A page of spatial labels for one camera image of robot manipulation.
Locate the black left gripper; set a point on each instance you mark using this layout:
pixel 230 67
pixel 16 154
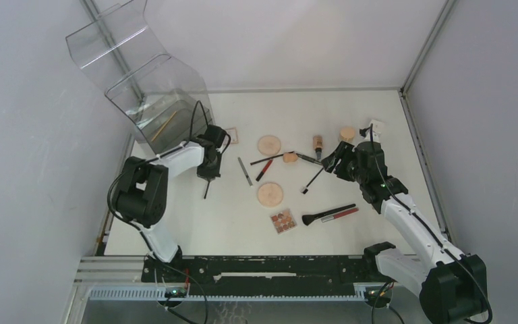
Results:
pixel 210 175

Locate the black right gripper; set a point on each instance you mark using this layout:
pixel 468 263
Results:
pixel 344 151

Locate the small square pink compact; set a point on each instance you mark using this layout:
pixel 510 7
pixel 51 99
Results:
pixel 233 135

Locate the grey metallic stick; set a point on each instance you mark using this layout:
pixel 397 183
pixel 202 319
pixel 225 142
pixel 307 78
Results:
pixel 245 172

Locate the thin black pencil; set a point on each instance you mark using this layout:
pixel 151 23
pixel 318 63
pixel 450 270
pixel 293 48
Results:
pixel 206 189

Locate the wooden handle brush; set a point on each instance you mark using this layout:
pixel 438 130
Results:
pixel 163 126

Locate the round beige sponge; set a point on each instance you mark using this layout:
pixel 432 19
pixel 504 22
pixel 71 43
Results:
pixel 270 195
pixel 269 145

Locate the clear acrylic makeup organizer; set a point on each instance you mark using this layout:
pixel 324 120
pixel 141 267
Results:
pixel 121 55

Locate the red lip pencil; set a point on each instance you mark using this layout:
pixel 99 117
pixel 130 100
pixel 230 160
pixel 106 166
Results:
pixel 264 170

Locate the thin black liner brush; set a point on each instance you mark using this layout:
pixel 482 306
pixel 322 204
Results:
pixel 270 158

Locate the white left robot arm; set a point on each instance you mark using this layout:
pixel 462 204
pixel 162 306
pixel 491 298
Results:
pixel 138 195

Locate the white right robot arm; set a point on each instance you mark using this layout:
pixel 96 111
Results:
pixel 450 285

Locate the cream jar gold lid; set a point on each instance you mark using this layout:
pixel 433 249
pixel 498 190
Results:
pixel 347 134

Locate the BB cream tube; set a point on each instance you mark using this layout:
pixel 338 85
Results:
pixel 318 146

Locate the dark concealer stick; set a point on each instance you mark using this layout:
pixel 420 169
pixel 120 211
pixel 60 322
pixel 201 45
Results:
pixel 309 159

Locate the red silver lip gloss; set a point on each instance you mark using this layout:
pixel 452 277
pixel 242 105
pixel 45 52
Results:
pixel 339 215

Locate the black brow comb brush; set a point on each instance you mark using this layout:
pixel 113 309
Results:
pixel 305 189

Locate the black powder brush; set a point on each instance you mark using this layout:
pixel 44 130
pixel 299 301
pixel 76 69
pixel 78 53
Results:
pixel 309 218

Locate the eyeshadow palette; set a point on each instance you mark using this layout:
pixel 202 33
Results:
pixel 283 221

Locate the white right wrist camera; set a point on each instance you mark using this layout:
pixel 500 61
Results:
pixel 376 129

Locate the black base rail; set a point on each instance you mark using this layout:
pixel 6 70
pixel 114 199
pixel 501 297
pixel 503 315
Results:
pixel 262 276

